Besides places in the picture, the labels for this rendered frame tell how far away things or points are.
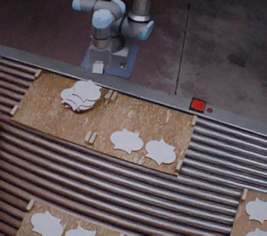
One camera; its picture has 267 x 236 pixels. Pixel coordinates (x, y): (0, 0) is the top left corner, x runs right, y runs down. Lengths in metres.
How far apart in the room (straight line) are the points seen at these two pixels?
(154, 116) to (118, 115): 0.16
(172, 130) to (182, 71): 1.71
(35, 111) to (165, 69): 1.82
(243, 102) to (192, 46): 0.76
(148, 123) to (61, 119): 0.40
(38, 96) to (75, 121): 0.25
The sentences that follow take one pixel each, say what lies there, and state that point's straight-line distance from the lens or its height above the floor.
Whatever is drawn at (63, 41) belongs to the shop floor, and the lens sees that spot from 3.85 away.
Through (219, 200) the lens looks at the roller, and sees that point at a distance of 1.85.
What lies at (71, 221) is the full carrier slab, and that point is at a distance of 1.70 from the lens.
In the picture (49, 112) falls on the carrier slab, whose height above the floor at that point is 0.94.
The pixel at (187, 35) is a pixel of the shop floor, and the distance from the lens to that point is 4.05.
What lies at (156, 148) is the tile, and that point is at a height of 0.95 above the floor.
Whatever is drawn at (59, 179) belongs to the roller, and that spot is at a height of 0.92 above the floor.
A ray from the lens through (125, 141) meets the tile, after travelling 1.91.
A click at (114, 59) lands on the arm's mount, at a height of 0.93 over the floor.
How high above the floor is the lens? 2.47
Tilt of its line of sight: 48 degrees down
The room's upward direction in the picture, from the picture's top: 7 degrees clockwise
